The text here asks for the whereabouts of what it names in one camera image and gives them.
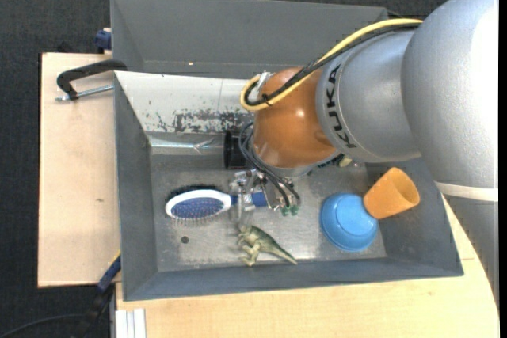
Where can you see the blue bowl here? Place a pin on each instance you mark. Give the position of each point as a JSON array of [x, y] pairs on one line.
[[346, 223]]

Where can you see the orange cup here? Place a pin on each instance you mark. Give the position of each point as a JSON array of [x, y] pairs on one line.
[[390, 194]]

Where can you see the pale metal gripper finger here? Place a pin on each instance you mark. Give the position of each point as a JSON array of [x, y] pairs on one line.
[[245, 211], [242, 183]]

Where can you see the green toy dinosaur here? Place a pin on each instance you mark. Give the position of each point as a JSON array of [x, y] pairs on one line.
[[261, 243]]

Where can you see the grey metal bin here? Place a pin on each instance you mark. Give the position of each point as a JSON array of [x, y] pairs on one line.
[[222, 31]]

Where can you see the blue and white hairbrush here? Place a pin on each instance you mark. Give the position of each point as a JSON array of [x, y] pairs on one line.
[[198, 206]]

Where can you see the pale wood flat board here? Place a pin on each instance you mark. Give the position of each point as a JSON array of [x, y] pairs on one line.
[[75, 170]]

